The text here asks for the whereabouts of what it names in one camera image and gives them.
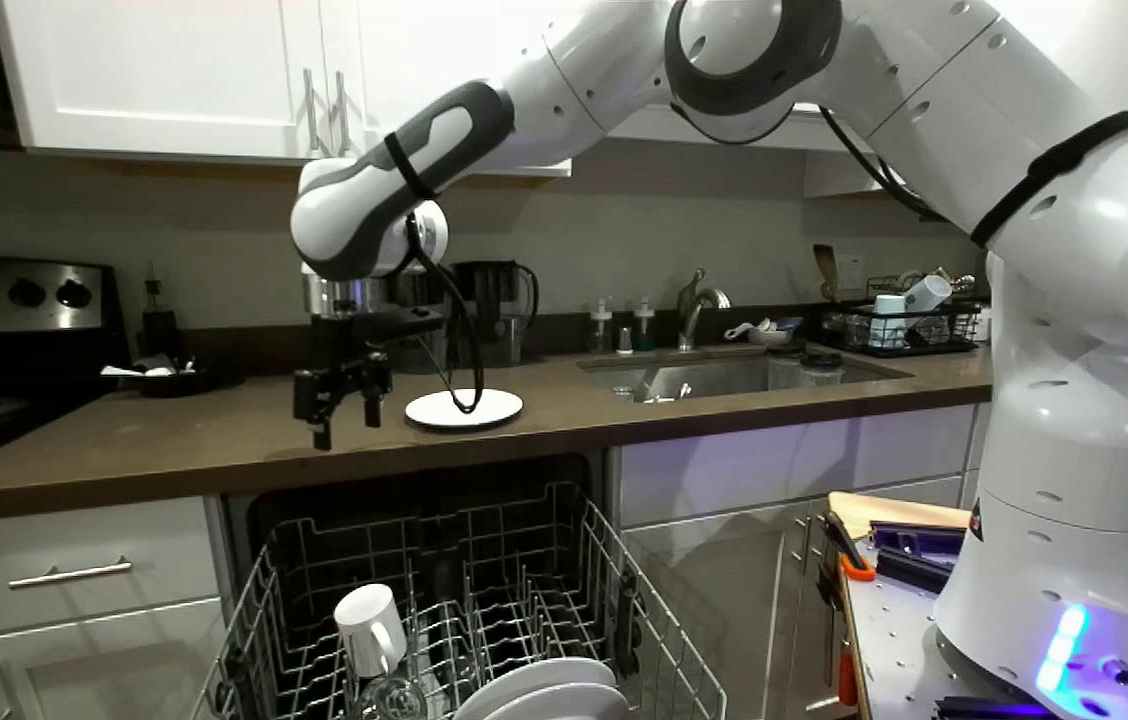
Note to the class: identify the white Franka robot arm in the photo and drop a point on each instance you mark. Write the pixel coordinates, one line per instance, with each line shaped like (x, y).
(1099, 265)

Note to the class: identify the clear drinking glass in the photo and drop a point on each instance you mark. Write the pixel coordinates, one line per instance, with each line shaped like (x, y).
(392, 702)

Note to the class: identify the perforated robot table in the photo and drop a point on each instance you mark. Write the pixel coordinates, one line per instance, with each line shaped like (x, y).
(896, 655)

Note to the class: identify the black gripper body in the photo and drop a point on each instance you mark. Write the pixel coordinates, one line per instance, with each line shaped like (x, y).
(350, 341)

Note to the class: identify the white under-sink cabinet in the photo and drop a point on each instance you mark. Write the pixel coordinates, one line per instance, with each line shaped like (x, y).
(727, 466)

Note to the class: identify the wide white upper cabinet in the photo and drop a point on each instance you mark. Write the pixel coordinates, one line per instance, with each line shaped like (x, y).
(150, 64)

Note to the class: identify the open dishwasher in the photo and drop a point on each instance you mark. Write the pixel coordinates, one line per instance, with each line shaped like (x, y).
(324, 488)

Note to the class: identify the small soap bottle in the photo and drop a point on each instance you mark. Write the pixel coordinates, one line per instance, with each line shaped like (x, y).
(645, 325)
(602, 331)

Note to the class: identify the black steel stove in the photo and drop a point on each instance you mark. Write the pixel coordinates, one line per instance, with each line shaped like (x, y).
(6, 295)

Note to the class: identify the round white countertop plate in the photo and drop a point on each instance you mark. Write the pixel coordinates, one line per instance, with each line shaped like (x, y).
(503, 408)

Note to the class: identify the dark bottle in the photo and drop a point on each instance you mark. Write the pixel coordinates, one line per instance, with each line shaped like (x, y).
(163, 325)

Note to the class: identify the white lower cabinet door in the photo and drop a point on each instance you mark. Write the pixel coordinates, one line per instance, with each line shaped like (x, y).
(109, 666)

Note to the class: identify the white drawer front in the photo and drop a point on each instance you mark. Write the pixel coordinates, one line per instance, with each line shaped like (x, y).
(69, 532)

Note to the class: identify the wooden board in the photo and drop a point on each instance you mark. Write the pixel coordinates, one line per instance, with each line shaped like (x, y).
(896, 511)

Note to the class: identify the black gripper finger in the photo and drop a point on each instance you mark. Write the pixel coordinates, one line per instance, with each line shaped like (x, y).
(378, 386)
(317, 404)

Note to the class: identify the chrome faucet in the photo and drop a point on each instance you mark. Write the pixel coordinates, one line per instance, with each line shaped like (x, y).
(698, 313)

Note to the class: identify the white plate in rack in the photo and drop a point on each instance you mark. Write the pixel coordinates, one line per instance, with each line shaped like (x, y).
(531, 675)
(576, 707)

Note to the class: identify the black pan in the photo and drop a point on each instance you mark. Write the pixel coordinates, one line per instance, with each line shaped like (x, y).
(164, 376)

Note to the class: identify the black flat case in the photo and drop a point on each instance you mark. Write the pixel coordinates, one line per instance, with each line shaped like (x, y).
(917, 555)

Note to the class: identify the black dish drying rack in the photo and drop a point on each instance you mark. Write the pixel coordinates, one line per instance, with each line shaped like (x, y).
(904, 321)

